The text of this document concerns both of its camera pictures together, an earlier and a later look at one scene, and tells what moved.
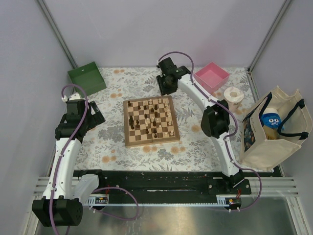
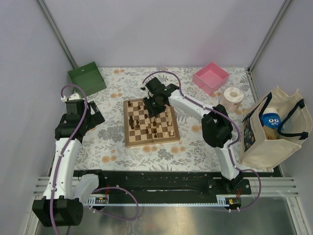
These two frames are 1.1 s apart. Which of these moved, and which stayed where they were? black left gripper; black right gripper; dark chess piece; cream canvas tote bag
Moved: black right gripper
Stayed: dark chess piece; cream canvas tote bag; black left gripper
